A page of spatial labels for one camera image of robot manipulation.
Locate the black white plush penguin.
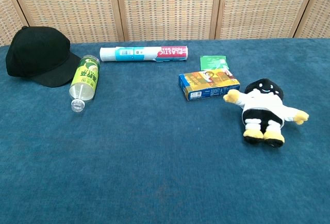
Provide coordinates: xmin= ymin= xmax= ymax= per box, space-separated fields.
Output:
xmin=223 ymin=78 xmax=310 ymax=148

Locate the blue and orange snack box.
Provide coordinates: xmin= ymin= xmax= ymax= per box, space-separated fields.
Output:
xmin=178 ymin=69 xmax=241 ymax=102

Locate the plastic wrap roll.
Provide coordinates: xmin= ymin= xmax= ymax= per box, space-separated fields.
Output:
xmin=100 ymin=45 xmax=189 ymax=62

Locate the blue table cloth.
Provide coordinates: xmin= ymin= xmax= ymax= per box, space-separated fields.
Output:
xmin=0 ymin=37 xmax=330 ymax=224

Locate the green sachet packet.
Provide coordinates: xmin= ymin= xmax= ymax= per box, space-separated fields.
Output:
xmin=200 ymin=55 xmax=229 ymax=71

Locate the clear bottle with green label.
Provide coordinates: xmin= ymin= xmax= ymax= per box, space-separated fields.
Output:
xmin=69 ymin=54 xmax=101 ymax=113

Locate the woven folding screen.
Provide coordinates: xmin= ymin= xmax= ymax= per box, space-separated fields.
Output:
xmin=0 ymin=0 xmax=330 ymax=47

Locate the black baseball cap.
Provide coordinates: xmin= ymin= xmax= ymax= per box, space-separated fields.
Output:
xmin=5 ymin=25 xmax=83 ymax=89

